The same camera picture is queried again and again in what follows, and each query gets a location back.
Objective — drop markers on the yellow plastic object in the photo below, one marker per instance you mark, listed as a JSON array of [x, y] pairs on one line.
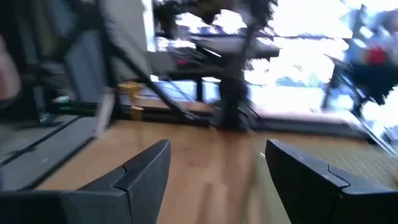
[[130, 87]]

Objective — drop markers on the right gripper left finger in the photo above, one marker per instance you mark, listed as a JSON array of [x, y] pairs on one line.
[[140, 186]]

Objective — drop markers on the person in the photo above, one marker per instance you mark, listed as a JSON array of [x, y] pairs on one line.
[[7, 74]]

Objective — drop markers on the black floor fan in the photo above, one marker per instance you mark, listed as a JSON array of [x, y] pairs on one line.
[[373, 81]]

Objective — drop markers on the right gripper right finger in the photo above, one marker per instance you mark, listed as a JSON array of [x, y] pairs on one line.
[[311, 193]]

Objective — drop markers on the black aluminium table frame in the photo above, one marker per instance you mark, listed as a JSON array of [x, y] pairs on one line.
[[295, 126]]

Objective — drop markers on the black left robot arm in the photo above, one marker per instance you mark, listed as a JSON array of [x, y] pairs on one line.
[[231, 93]]

